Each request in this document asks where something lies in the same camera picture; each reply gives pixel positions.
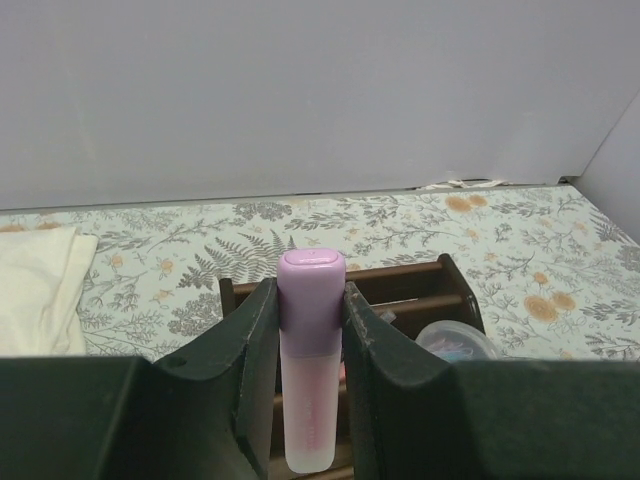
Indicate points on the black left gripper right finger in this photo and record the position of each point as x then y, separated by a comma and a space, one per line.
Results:
415, 416

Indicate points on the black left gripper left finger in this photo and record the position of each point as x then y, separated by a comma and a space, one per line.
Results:
202, 412

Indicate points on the clear round clip container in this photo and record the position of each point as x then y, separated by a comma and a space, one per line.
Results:
455, 341

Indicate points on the purple pink highlighter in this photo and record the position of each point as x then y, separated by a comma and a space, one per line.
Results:
310, 285

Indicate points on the brown wooden desk organizer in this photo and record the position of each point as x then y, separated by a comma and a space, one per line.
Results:
418, 295

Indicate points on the floral table mat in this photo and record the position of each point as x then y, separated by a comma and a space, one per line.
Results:
554, 276

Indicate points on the white folded cloth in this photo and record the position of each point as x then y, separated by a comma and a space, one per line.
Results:
42, 277

